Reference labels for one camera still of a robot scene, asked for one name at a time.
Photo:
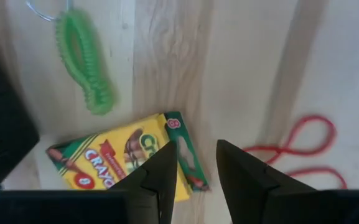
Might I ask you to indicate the red rubber band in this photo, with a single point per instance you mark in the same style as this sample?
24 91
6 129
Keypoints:
333 137

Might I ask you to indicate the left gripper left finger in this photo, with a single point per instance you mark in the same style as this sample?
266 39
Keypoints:
160 174

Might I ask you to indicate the small yellow green crayon box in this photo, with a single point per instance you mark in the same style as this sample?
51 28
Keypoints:
104 155

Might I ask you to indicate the black plastic basket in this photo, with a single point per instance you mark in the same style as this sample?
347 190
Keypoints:
2 124

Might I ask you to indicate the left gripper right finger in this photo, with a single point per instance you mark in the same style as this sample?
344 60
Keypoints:
244 186

